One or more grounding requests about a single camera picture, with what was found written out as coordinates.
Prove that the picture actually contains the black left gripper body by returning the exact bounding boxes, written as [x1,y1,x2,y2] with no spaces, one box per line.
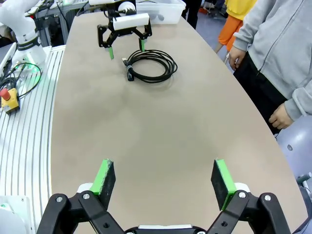
[107,3,137,37]

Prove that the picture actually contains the person's left forearm grey sleeve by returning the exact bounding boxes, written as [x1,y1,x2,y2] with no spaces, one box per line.
[283,65,312,122]

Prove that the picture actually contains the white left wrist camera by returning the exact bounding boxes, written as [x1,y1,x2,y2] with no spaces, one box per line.
[112,13,150,31]

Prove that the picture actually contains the yellow emergency stop button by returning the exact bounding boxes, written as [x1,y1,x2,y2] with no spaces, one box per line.
[0,88,20,116]

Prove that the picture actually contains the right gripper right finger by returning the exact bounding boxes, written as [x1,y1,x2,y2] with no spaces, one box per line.
[206,158,293,234]

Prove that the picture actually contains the translucent white plastic container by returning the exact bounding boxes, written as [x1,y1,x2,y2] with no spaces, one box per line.
[135,0,186,25]

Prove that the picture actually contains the beige mannequin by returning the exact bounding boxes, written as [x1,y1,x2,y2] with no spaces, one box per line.
[214,45,232,64]

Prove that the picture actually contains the person's left hand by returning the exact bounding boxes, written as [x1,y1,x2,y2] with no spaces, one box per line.
[269,106,293,129]

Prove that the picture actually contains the grey metal workbench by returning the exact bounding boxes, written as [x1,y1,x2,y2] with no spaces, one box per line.
[24,0,90,47]

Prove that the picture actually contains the person's right hand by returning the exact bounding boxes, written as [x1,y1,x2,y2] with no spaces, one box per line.
[229,45,242,70]

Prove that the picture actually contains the person's right forearm grey sleeve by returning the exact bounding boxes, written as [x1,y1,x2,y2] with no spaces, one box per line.
[233,12,268,52]

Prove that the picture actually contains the yellow hoodie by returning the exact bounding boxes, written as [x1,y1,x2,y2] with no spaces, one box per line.
[224,0,258,22]

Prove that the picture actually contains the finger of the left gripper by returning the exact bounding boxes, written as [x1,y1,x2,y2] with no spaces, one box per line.
[133,20,153,52]
[97,25,117,60]

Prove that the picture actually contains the black cable bundle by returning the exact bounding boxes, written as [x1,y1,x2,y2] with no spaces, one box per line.
[0,62,42,98]

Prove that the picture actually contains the bystander's black trousers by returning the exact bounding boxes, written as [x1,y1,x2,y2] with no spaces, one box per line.
[181,0,203,30]

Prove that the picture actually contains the grey zip hoodie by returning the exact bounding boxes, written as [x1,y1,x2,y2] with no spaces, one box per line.
[233,0,312,122]

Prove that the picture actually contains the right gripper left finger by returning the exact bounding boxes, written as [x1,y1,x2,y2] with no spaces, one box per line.
[36,158,127,234]

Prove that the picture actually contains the dark metal support frame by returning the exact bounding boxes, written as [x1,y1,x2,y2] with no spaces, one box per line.
[295,172,312,196]

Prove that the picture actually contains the white slotted base plate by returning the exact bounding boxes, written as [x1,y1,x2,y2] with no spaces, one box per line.
[0,45,67,234]

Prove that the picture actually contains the black braided USB cable coil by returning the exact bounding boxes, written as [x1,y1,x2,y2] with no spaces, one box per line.
[121,49,178,84]

